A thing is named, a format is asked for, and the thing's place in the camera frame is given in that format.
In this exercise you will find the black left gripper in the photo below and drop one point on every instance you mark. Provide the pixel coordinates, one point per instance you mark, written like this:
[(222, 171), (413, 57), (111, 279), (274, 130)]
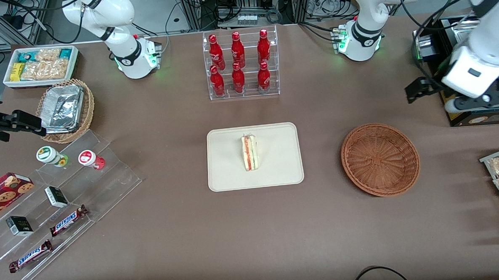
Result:
[(433, 83)]

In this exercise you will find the triangular sandwich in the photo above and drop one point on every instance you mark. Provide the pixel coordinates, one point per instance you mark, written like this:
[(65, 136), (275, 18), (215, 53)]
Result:
[(250, 152)]

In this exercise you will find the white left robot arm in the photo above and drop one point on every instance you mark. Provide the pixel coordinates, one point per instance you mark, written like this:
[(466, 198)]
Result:
[(363, 42)]

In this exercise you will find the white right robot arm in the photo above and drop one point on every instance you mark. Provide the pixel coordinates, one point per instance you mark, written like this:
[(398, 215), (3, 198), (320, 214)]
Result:
[(126, 57)]

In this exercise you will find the light tan wicker basket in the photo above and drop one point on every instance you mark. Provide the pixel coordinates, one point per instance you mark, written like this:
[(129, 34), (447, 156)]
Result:
[(89, 109)]

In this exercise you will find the brown round wicker basket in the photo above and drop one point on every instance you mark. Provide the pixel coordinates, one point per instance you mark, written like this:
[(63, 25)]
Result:
[(381, 159)]

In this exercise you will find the cream plastic serving tray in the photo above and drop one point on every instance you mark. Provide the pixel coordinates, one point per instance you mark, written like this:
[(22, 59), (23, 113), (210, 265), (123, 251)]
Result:
[(279, 155)]

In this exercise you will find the green lid yogurt cup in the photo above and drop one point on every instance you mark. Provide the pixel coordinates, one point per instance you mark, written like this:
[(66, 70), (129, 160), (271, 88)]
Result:
[(47, 154)]

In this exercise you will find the yellow snack packet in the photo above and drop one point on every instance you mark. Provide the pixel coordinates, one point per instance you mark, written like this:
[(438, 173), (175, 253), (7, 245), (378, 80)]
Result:
[(18, 72)]

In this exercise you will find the stack of foil trays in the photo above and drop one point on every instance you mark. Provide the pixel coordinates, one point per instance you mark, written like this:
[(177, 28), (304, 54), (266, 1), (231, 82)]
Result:
[(63, 108)]

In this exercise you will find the clear bag of crackers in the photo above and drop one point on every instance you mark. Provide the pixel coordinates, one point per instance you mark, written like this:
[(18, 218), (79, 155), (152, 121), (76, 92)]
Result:
[(48, 55), (32, 71), (56, 69)]

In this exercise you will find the red plaid cookie box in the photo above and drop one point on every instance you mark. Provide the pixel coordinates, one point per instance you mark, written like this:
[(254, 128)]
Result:
[(5, 195)]

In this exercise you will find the black countertop grill appliance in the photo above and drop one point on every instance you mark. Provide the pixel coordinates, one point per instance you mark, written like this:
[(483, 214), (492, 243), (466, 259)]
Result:
[(484, 119)]

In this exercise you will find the teal snack packet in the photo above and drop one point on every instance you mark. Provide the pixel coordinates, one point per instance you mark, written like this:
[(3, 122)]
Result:
[(65, 53), (27, 56)]

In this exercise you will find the small black carton box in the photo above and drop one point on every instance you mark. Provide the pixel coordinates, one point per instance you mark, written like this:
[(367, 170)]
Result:
[(56, 197), (19, 225)]

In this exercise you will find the red lid yogurt cup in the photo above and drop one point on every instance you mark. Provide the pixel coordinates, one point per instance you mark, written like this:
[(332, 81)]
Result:
[(88, 158)]

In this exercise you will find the white rectangular snack bin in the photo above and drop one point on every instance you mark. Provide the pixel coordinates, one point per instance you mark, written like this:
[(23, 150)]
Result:
[(74, 63)]

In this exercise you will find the clear acrylic step riser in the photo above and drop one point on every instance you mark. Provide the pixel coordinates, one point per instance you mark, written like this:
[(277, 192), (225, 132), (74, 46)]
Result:
[(112, 179), (47, 226)]

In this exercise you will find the Snickers chocolate bar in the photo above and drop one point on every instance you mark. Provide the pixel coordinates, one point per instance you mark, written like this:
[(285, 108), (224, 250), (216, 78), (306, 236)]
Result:
[(30, 255), (67, 220)]

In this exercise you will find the red cola bottle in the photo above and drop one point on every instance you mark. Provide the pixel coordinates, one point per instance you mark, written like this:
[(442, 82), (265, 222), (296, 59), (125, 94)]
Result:
[(264, 78), (216, 53), (263, 47), (238, 79), (217, 82), (237, 50)]

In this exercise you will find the clear acrylic bottle rack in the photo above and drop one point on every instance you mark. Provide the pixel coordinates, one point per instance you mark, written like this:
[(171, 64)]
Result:
[(249, 89)]

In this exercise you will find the white power strip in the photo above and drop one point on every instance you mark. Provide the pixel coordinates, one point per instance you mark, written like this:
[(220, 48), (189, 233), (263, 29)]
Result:
[(247, 19)]

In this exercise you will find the aluminium equipment frame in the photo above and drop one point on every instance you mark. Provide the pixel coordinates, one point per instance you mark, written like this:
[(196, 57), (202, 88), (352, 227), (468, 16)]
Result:
[(193, 10)]

